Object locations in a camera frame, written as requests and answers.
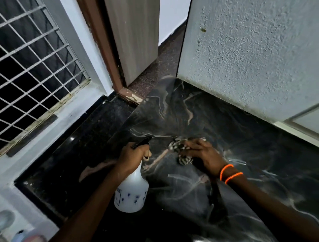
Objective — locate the person's left hand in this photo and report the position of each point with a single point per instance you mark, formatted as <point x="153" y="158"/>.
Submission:
<point x="129" y="157"/>

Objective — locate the person's right hand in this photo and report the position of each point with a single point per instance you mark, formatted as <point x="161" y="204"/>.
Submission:
<point x="206" y="157"/>

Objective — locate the person's right fingers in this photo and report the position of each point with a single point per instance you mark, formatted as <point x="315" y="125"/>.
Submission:
<point x="190" y="149"/>

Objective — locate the person's left fingers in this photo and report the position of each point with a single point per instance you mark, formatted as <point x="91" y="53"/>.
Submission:
<point x="145" y="150"/>

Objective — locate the black and white checked cloth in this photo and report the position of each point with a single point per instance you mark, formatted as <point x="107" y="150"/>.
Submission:
<point x="180" y="150"/>

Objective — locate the white spray bottle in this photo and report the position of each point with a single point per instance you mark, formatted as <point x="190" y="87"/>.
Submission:
<point x="132" y="189"/>

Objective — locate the person's right forearm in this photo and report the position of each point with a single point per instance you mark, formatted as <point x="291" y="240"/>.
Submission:
<point x="274" y="207"/>

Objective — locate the person's left forearm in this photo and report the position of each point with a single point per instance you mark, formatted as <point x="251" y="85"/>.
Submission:
<point x="94" y="207"/>

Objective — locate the grey wooden door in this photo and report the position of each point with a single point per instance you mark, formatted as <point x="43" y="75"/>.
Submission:
<point x="135" y="37"/>

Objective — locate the white metal window grille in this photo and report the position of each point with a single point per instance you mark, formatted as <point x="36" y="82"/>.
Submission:
<point x="35" y="72"/>

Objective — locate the brown wooden door frame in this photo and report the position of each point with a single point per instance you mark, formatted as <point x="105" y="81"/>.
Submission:
<point x="104" y="49"/>

